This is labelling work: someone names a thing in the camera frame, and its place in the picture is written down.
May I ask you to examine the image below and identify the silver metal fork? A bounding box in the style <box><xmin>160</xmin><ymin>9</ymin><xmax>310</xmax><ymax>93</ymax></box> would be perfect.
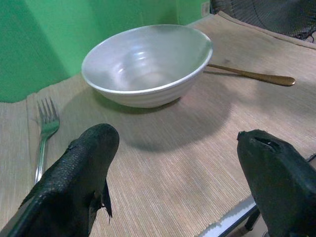
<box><xmin>34</xmin><ymin>97</ymin><xmax>61</xmax><ymax>185</ymax></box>

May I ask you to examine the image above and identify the white ceramic bowl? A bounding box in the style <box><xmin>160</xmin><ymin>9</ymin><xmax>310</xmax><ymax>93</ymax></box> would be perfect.
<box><xmin>81</xmin><ymin>24</ymin><xmax>214</xmax><ymax>109</ymax></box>

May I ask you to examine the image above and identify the gold metal utensil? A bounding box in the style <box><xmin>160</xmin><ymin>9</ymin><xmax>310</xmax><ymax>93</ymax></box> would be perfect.
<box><xmin>206</xmin><ymin>64</ymin><xmax>296</xmax><ymax>87</ymax></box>

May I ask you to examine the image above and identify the black electric fan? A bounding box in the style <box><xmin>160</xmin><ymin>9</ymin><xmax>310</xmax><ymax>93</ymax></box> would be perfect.
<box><xmin>210</xmin><ymin>0</ymin><xmax>316</xmax><ymax>40</ymax></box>

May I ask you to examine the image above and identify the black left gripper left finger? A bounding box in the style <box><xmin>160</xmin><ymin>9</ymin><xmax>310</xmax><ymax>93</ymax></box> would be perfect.
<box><xmin>7</xmin><ymin>123</ymin><xmax>120</xmax><ymax>237</ymax></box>

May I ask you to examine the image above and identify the beige woven placemat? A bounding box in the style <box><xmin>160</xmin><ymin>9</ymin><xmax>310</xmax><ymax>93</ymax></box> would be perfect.
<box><xmin>0</xmin><ymin>98</ymin><xmax>40</xmax><ymax>232</ymax></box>
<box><xmin>26</xmin><ymin>11</ymin><xmax>316</xmax><ymax>237</ymax></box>

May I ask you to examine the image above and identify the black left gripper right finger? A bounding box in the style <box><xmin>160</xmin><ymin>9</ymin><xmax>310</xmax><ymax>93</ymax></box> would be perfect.
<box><xmin>237</xmin><ymin>128</ymin><xmax>316</xmax><ymax>237</ymax></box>

